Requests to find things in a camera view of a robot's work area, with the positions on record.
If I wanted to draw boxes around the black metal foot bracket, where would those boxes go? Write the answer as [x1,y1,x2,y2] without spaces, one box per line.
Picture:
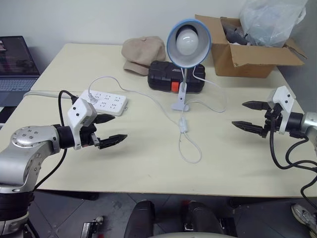
[81,215,104,238]

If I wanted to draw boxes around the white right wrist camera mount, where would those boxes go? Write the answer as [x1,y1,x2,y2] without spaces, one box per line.
[266,85,297,135]

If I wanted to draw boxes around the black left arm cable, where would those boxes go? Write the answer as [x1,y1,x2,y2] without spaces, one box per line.
[33,90,80,193]

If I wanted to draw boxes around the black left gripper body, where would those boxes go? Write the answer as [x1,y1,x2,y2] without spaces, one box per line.
[79,123,102,150]

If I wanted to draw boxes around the dark rounded shape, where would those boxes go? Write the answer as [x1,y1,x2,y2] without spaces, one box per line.
[123,200,156,238]
[186,200,224,236]

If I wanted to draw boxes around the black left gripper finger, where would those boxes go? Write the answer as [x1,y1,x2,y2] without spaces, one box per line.
[99,134,128,150]
[95,114,116,125]

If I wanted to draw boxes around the grey white sneaker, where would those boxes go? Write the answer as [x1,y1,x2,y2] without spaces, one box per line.
[290,203,317,233]

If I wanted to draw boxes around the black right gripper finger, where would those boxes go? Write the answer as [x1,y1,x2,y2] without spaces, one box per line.
[242,100,271,112]
[231,120,267,138]

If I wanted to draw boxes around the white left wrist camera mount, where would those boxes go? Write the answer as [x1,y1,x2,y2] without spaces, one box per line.
[67,98,98,151]

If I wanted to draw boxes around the white round light bulb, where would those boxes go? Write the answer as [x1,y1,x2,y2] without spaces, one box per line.
[175,29,199,57]

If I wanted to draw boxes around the brown cardboard box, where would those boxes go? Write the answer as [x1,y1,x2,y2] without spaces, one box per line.
[194,14,309,79]

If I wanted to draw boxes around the black case with orange latch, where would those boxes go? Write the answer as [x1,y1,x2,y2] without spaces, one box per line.
[147,60,207,95]

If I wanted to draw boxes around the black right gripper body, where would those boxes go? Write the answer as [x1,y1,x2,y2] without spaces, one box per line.
[262,102,285,138]

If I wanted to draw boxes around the white inline cord switch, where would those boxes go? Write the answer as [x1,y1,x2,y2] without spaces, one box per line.
[178,117,188,134]

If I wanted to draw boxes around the beige newsboy cap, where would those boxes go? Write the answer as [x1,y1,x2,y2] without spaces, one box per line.
[121,36,166,76]

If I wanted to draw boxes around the clear plastic bag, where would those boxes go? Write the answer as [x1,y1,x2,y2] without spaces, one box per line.
[238,0,310,48]

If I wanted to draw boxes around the white lamp power cord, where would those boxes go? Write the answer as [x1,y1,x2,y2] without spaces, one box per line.
[87,65,227,165]

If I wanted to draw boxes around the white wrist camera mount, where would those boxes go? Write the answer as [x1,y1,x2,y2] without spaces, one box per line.
[67,98,98,151]
[266,85,297,135]

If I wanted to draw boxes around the dark grey items in box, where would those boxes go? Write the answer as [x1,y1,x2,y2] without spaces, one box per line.
[220,16,251,47]

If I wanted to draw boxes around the white power strip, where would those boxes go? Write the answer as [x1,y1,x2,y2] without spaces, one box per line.
[78,89,130,117]

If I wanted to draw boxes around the grey power strip cable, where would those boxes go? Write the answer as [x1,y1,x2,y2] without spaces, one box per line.
[23,90,86,100]

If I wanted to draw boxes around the blue white clamp desk lamp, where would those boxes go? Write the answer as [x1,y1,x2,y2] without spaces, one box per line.
[166,18,212,112]

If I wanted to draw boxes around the grey laptop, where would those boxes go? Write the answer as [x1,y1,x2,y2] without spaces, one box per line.
[0,36,41,108]

